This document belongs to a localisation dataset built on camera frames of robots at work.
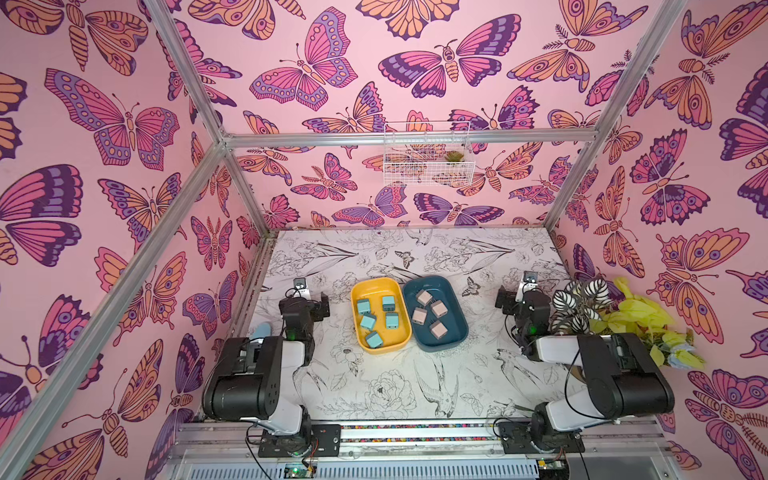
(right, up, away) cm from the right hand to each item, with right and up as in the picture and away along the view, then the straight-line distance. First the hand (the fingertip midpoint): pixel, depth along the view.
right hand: (522, 287), depth 93 cm
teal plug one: (-50, -7, +4) cm, 50 cm away
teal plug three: (-40, -10, 0) cm, 42 cm away
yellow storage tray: (-44, -9, +3) cm, 45 cm away
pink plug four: (-26, -12, -2) cm, 29 cm away
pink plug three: (-32, -9, +1) cm, 33 cm away
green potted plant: (+8, -2, -21) cm, 23 cm away
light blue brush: (-81, -14, +1) cm, 82 cm away
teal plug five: (-46, -16, -3) cm, 48 cm away
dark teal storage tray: (-22, -1, +4) cm, 22 cm away
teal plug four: (-48, -11, 0) cm, 49 cm away
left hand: (-66, -2, +2) cm, 66 cm away
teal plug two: (-42, -6, +4) cm, 42 cm away
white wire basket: (-27, +43, +4) cm, 51 cm away
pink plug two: (-25, -7, +2) cm, 26 cm away
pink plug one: (-30, -4, +5) cm, 30 cm away
